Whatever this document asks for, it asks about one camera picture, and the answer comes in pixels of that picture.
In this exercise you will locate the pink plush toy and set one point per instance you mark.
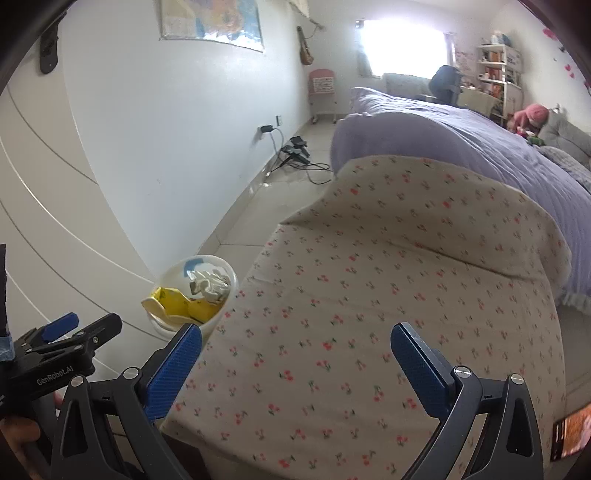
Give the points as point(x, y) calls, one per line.
point(531, 115)

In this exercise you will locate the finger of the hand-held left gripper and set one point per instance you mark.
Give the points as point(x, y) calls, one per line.
point(60, 326)
point(104, 330)

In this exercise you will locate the white shelf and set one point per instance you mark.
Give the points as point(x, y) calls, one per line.
point(505, 83)

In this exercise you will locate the black smartphone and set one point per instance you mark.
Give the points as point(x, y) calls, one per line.
point(572, 434)

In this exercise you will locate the green plush toy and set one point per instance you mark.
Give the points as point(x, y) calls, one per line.
point(534, 139)

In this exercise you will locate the grey curtain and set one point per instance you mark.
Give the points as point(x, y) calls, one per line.
point(364, 50)

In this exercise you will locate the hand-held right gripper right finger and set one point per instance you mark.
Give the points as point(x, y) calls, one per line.
point(420, 374)

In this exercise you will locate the white bin with blue pattern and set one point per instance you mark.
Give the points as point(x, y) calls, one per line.
point(226, 277)

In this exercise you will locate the black power adapter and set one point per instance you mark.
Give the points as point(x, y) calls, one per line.
point(267, 130)

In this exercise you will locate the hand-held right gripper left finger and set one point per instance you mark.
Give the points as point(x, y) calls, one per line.
point(175, 364)

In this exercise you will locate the grey pillow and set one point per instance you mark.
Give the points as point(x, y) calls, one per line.
point(565, 134)

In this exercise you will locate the wall map poster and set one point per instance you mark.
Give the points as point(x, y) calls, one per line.
point(212, 21)

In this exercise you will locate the cherry print cloth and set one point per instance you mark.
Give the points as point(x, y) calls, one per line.
point(369, 286)

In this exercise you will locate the lilac ruffled pillow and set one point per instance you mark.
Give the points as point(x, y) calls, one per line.
point(563, 164)

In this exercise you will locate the bed with purple cover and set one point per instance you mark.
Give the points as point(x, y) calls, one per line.
point(461, 134)

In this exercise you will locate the pink wall poster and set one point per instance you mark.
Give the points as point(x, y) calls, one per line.
point(464, 60)

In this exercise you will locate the yellow paper bowl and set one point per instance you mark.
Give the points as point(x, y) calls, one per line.
point(164, 304)

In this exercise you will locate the cream tissue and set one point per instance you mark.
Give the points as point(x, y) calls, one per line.
point(207, 281)

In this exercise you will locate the white wardrobe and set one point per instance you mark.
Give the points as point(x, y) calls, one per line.
point(46, 207)

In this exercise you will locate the black device on stand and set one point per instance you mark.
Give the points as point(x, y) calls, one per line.
point(296, 147)

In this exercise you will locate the pink stool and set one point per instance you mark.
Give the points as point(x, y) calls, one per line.
point(322, 87)

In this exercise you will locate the beige desk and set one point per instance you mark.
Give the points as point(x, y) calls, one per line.
point(478, 99)

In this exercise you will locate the grey upholstered bench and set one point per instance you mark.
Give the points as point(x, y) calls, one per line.
point(406, 83)

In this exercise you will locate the person's left hand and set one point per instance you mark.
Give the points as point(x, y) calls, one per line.
point(18, 434)

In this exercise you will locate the brown hanging bag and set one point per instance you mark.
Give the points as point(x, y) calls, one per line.
point(305, 53)

